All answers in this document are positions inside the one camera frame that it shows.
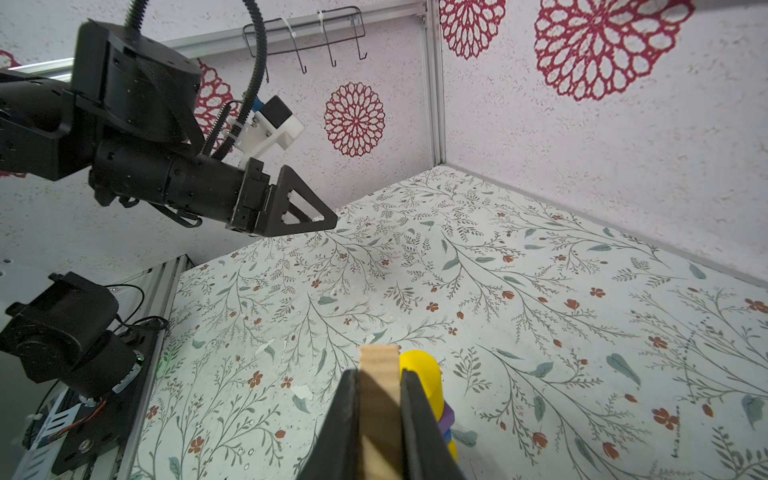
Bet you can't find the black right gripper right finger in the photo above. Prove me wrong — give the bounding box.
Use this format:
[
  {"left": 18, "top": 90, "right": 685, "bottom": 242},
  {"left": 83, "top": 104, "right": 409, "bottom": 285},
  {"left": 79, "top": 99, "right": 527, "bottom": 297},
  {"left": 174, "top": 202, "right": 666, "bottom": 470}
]
[{"left": 401, "top": 370, "right": 464, "bottom": 480}]

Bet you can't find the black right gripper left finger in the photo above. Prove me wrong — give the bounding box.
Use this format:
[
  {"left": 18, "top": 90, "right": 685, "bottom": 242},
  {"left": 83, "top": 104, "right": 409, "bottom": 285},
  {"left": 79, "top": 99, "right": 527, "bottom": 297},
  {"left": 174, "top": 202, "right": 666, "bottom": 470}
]
[{"left": 297, "top": 369, "right": 360, "bottom": 480}]

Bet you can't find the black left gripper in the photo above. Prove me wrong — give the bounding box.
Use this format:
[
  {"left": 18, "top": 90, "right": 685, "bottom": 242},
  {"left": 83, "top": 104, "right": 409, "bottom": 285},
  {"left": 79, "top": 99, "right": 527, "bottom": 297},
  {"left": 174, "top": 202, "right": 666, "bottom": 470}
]
[{"left": 1, "top": 21, "right": 338, "bottom": 237}]

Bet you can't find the yellow wooden cube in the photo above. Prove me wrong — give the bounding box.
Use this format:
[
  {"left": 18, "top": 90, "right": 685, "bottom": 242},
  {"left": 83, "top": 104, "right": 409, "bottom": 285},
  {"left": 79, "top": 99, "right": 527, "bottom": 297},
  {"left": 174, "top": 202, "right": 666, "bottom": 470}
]
[{"left": 447, "top": 440, "right": 458, "bottom": 462}]

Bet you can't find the purple wooden block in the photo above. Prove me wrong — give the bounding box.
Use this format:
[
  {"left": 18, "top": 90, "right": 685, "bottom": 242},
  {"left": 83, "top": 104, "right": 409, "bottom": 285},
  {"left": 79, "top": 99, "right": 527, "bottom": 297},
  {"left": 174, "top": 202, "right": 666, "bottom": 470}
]
[{"left": 438, "top": 402, "right": 455, "bottom": 436}]

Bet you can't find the natural wood triangle block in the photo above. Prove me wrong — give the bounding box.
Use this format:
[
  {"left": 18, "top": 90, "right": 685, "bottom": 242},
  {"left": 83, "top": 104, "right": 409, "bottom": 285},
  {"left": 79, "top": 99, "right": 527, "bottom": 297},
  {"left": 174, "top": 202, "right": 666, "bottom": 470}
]
[{"left": 358, "top": 345, "right": 403, "bottom": 479}]

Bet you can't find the yellow wooden cylinder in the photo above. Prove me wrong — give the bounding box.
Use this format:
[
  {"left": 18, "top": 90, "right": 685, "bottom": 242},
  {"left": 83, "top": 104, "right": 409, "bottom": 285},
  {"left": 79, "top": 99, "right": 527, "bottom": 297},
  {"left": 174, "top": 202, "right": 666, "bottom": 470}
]
[{"left": 399, "top": 350, "right": 445, "bottom": 420}]

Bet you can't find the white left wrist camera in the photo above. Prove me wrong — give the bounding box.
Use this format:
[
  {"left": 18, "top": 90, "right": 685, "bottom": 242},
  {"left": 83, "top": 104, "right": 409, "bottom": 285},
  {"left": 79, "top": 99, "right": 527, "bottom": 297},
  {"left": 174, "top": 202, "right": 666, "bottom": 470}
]
[{"left": 234, "top": 95, "right": 305, "bottom": 170}]

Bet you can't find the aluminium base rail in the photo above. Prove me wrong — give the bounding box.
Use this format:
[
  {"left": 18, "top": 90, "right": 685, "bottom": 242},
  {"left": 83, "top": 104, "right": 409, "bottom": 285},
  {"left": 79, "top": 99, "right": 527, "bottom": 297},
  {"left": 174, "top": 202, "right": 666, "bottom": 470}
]
[{"left": 11, "top": 254, "right": 193, "bottom": 480}]

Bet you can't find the black wire wall rack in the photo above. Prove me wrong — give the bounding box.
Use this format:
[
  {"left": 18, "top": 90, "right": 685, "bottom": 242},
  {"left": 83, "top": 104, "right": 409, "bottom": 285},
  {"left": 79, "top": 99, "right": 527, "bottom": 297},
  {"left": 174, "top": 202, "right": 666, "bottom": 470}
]
[{"left": 263, "top": 5, "right": 368, "bottom": 74}]

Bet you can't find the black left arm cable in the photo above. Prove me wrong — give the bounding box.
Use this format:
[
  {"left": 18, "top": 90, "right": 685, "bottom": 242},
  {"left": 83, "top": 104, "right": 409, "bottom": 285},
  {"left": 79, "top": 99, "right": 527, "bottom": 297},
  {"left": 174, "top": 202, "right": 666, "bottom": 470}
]
[{"left": 122, "top": 0, "right": 269, "bottom": 162}]

